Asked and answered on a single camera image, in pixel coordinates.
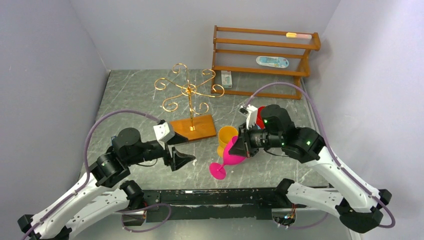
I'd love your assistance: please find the orange wine glass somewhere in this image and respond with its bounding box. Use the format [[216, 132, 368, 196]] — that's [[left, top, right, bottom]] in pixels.
[[216, 125, 238, 158]]

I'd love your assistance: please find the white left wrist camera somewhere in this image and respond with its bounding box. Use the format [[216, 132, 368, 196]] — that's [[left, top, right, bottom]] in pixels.
[[153, 121, 175, 150]]

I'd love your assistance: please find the small white box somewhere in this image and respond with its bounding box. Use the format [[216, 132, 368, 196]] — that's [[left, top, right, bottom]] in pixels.
[[220, 70, 233, 89]]

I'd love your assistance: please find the gold wire wine glass rack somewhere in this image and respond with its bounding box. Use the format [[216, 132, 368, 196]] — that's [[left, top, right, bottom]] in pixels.
[[153, 63, 225, 142]]

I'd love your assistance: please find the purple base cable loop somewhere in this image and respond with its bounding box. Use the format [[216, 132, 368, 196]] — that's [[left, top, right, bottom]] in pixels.
[[110, 202, 173, 233]]

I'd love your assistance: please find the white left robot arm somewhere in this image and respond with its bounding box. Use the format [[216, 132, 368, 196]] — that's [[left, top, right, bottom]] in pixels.
[[17, 122, 195, 240]]

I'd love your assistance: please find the yellow pink tube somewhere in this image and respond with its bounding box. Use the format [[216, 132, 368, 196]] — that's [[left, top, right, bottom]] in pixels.
[[285, 32, 313, 40]]

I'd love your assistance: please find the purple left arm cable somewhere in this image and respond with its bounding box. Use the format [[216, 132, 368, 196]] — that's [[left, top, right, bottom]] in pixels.
[[19, 109, 162, 240]]

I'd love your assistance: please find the pink wine glass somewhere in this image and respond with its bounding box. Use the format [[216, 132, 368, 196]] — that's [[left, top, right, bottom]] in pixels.
[[209, 136, 246, 180]]

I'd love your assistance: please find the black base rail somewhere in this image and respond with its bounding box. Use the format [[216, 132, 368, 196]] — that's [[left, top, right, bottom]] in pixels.
[[126, 187, 293, 223]]

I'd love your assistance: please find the brown wooden shelf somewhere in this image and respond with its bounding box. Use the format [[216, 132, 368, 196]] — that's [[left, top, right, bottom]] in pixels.
[[211, 25, 322, 87]]

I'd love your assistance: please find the red wine glass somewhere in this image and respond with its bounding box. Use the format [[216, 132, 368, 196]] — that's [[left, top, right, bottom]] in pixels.
[[255, 106, 265, 129]]

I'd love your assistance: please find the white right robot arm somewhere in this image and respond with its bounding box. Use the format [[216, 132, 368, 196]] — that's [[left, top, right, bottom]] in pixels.
[[228, 104, 392, 234]]

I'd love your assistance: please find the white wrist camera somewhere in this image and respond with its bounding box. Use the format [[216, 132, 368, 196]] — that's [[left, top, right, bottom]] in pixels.
[[239, 104, 258, 130], [153, 121, 175, 150]]

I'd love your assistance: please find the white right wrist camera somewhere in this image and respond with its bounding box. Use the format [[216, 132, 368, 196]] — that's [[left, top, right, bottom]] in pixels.
[[239, 104, 258, 130]]

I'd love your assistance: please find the light blue packaged item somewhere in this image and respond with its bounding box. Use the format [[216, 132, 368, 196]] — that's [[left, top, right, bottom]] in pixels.
[[256, 56, 290, 69]]

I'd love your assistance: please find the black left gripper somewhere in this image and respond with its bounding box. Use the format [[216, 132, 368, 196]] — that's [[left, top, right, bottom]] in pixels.
[[127, 132, 196, 170]]

